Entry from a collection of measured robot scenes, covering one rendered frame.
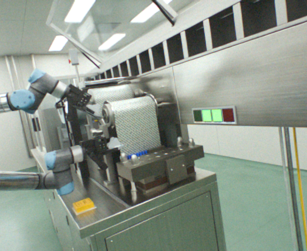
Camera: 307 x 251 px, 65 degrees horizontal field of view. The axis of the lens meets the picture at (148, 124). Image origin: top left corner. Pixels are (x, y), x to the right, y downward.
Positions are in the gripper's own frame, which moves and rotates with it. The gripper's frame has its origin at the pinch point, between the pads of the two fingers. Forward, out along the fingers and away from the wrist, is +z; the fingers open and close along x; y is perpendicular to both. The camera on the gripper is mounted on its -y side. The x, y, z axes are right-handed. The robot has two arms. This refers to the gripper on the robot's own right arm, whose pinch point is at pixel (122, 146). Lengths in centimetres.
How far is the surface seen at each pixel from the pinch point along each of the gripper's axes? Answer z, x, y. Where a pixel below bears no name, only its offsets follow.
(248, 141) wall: 263, 137, -72
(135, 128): 8.8, -0.3, 7.2
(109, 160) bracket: -5.0, 7.8, -7.0
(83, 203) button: -25.5, -11.3, -16.5
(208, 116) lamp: 29.6, -31.0, 9.1
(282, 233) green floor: 130, 8, -109
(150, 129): 17.3, -0.3, 4.9
